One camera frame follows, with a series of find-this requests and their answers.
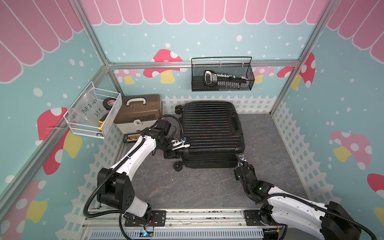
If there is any black tape roll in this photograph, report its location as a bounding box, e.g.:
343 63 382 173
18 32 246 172
103 98 116 111

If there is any socket tool set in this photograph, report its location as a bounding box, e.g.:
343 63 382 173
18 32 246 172
203 71 250 90

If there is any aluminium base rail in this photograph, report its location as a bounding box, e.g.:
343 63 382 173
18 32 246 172
79 207 334 240

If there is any black wire mesh basket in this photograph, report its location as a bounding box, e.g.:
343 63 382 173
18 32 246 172
191 57 255 92

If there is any brown lid storage box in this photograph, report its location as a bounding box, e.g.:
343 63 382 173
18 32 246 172
114 94 163 134

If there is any yellow black tool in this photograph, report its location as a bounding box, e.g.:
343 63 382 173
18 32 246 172
98 119 105 131

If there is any black hard-shell suitcase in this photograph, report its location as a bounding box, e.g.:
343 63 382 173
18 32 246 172
173 101 246 172

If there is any clear acrylic wall bin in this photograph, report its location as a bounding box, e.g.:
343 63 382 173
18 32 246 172
64 82 122 139

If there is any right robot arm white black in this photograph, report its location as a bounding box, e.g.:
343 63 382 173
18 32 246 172
235 154 377 240

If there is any black charger board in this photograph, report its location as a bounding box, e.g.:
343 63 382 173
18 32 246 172
123 133 142 144

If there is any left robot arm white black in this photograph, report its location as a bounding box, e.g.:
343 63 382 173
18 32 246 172
83 115 190 226

